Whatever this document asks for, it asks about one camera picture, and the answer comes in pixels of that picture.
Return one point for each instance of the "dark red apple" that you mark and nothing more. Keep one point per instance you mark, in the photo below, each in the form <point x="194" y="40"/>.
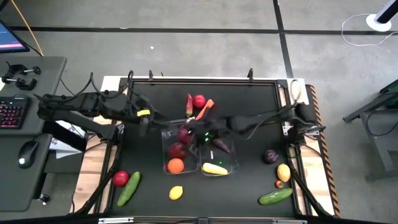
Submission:
<point x="184" y="137"/>
<point x="178" y="151"/>

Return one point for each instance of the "small red strawberry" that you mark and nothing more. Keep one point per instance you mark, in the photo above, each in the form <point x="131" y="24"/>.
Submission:
<point x="279" y="184"/>

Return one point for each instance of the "bright red apple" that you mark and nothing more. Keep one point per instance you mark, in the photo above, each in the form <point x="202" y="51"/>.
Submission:
<point x="120" y="178"/>
<point x="199" y="101"/>

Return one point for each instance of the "dark metal side table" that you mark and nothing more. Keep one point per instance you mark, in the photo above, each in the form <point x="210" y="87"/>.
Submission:
<point x="379" y="146"/>

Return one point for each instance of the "orange black hazard tape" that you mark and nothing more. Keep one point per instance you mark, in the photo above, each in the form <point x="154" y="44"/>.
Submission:
<point x="328" y="174"/>

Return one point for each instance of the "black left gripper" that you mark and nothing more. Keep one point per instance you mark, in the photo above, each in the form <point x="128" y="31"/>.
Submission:
<point x="144" y="124"/>

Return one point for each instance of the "white round stand base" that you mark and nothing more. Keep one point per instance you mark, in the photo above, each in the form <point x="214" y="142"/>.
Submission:
<point x="373" y="25"/>

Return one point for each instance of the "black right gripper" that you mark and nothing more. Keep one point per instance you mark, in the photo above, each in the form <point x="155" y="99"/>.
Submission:
<point x="217" y="129"/>

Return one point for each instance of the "black metal table frame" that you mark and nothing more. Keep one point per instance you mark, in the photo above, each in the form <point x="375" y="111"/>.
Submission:
<point x="217" y="81"/>

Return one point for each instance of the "lit computer monitor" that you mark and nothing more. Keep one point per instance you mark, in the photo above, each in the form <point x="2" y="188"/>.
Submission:
<point x="11" y="39"/>

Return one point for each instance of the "grey side desk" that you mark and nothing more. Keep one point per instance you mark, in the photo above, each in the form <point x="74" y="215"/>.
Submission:
<point x="18" y="186"/>

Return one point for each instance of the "backlit black keyboard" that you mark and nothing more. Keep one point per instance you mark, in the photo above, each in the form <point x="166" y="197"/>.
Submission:
<point x="12" y="112"/>

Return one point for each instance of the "black computer mouse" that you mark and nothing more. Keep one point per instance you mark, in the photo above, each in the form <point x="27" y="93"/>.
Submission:
<point x="28" y="154"/>

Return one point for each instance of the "black flat plate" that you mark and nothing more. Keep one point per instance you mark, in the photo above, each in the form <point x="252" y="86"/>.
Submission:
<point x="68" y="141"/>

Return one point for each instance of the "black frame hook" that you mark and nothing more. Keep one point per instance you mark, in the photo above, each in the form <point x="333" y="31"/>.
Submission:
<point x="150" y="75"/>
<point x="250" y="74"/>

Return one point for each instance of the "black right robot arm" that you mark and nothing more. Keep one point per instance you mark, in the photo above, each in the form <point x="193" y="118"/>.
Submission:
<point x="255" y="121"/>

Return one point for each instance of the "dark stand pole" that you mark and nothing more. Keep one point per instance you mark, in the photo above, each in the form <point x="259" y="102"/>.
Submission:
<point x="387" y="12"/>

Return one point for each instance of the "purple eggplant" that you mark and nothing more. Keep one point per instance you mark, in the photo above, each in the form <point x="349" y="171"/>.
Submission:
<point x="223" y="145"/>

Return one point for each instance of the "small black knob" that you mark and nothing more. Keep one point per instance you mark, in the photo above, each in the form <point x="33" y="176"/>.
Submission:
<point x="44" y="198"/>

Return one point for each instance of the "yellow corn cob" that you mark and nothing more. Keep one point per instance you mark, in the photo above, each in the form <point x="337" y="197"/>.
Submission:
<point x="214" y="169"/>

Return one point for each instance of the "green cucumber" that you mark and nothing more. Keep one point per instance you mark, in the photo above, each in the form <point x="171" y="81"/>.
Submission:
<point x="275" y="196"/>
<point x="128" y="188"/>

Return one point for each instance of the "black screw clamp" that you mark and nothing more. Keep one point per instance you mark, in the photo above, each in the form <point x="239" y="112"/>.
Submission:
<point x="26" y="84"/>
<point x="17" y="69"/>

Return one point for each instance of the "orange carrot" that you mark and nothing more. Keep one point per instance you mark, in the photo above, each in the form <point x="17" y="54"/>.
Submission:
<point x="206" y="106"/>

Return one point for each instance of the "clear plastic bin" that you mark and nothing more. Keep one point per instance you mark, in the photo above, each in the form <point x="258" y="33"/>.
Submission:
<point x="231" y="165"/>
<point x="164" y="137"/>

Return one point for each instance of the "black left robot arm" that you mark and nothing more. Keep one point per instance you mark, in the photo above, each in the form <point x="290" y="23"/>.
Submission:
<point x="93" y="104"/>

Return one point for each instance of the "orange fruit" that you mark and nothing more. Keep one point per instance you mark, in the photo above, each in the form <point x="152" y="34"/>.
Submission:
<point x="175" y="165"/>

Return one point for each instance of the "silver metal bracket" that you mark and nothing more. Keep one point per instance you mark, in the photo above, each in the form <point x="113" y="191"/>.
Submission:
<point x="289" y="221"/>
<point x="115" y="220"/>

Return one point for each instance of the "yellow lemon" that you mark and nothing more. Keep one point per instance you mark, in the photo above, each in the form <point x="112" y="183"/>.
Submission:
<point x="176" y="192"/>

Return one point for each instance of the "red chili pepper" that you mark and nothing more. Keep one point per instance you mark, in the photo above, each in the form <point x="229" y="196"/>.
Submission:
<point x="189" y="105"/>

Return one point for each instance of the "white paper sheet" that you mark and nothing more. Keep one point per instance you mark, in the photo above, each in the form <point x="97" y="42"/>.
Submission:
<point x="62" y="149"/>

